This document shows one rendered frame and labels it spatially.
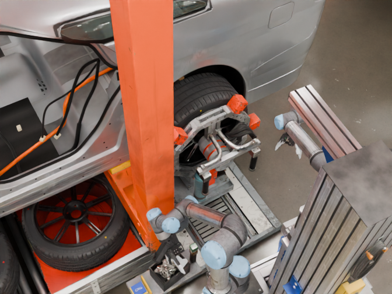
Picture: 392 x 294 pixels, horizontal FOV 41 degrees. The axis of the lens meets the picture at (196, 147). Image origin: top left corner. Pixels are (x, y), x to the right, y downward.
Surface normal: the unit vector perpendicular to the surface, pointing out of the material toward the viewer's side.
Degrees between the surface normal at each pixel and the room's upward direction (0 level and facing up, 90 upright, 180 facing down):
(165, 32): 90
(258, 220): 0
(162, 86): 90
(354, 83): 0
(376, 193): 0
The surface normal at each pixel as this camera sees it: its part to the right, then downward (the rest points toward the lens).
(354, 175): 0.03, -0.58
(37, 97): 0.28, -0.16
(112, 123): 0.52, 0.71
